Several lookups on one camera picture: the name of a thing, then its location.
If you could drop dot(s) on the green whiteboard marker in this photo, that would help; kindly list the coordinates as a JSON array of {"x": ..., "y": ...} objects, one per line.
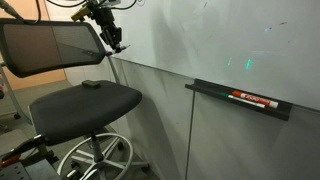
[{"x": 248, "y": 102}]

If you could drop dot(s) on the black mesh chair backrest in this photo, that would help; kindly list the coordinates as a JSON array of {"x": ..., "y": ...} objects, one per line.
[{"x": 26, "y": 50}]

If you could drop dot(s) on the red whiteboard marker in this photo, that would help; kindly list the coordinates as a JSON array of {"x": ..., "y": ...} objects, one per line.
[{"x": 255, "y": 98}]

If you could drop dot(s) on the black fabric chair seat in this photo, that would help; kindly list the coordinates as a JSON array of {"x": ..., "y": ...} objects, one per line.
[{"x": 83, "y": 113}]

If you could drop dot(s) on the perforated metal plate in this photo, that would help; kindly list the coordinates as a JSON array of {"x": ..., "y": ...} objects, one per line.
[{"x": 20, "y": 171}]

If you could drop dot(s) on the black whiteboard eraser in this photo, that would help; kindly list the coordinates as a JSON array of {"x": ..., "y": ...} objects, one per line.
[{"x": 91, "y": 84}]

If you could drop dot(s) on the black marker tray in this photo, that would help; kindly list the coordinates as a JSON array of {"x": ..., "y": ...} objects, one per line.
[{"x": 206, "y": 90}]

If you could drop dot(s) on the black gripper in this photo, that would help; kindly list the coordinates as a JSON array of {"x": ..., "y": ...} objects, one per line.
[{"x": 104, "y": 16}]

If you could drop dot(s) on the large whiteboard panel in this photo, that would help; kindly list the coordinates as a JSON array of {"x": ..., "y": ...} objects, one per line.
[{"x": 200, "y": 40}]

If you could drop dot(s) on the grey chair frame with caster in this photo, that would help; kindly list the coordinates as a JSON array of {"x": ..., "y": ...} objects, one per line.
[{"x": 11, "y": 96}]

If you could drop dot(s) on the purple whiteboard marker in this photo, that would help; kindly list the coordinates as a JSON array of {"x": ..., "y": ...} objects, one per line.
[{"x": 120, "y": 50}]

